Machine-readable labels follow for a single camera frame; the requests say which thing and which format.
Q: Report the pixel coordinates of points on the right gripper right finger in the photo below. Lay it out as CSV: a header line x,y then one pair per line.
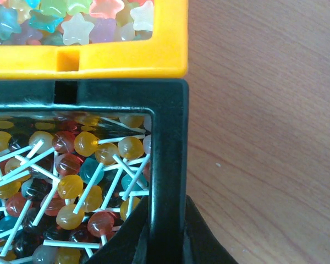
x,y
200,245

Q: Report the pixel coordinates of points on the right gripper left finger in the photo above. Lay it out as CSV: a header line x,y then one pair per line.
x,y
129,245

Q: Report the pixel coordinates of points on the black candy bin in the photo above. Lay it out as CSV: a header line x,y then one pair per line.
x,y
167,101

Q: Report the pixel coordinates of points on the orange candy bin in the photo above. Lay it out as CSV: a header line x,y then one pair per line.
x,y
164,55

